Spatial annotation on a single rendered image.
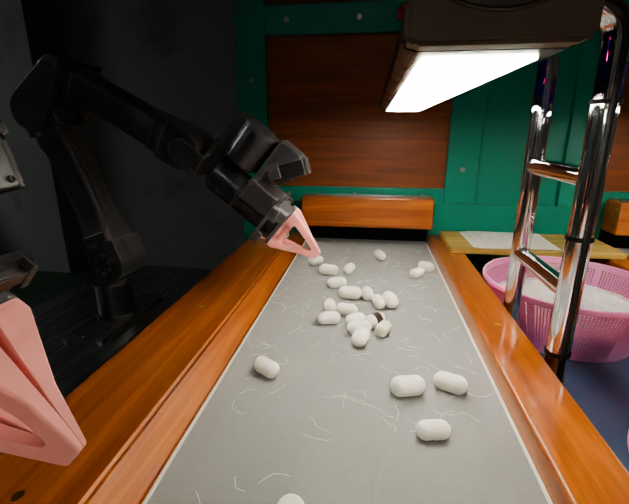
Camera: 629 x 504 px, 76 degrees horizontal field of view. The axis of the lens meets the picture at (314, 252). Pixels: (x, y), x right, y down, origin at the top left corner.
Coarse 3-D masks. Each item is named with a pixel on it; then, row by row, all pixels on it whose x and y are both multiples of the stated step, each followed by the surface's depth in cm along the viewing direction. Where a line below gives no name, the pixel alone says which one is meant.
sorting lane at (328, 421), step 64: (256, 320) 59; (448, 320) 59; (256, 384) 44; (320, 384) 44; (384, 384) 44; (192, 448) 35; (256, 448) 35; (320, 448) 35; (384, 448) 35; (448, 448) 35; (512, 448) 35
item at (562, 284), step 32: (608, 0) 34; (608, 32) 35; (544, 64) 49; (608, 64) 36; (544, 96) 50; (608, 96) 36; (544, 128) 51; (608, 128) 37; (544, 160) 50; (608, 160) 38; (576, 192) 40; (576, 224) 40; (512, 256) 57; (576, 256) 41; (512, 288) 58; (576, 288) 41; (576, 320) 43
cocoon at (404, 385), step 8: (400, 376) 42; (408, 376) 42; (416, 376) 42; (392, 384) 42; (400, 384) 41; (408, 384) 41; (416, 384) 41; (424, 384) 42; (392, 392) 42; (400, 392) 41; (408, 392) 41; (416, 392) 41
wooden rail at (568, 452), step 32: (448, 256) 81; (480, 288) 64; (480, 320) 53; (512, 320) 53; (480, 352) 50; (512, 352) 46; (512, 384) 40; (544, 384) 40; (512, 416) 38; (544, 416) 35; (576, 416) 35; (544, 448) 32; (576, 448) 32; (608, 448) 32; (544, 480) 31; (576, 480) 29; (608, 480) 29
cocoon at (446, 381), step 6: (438, 372) 43; (444, 372) 43; (438, 378) 42; (444, 378) 42; (450, 378) 42; (456, 378) 42; (462, 378) 42; (438, 384) 42; (444, 384) 42; (450, 384) 42; (456, 384) 42; (462, 384) 41; (444, 390) 43; (450, 390) 42; (456, 390) 42; (462, 390) 41
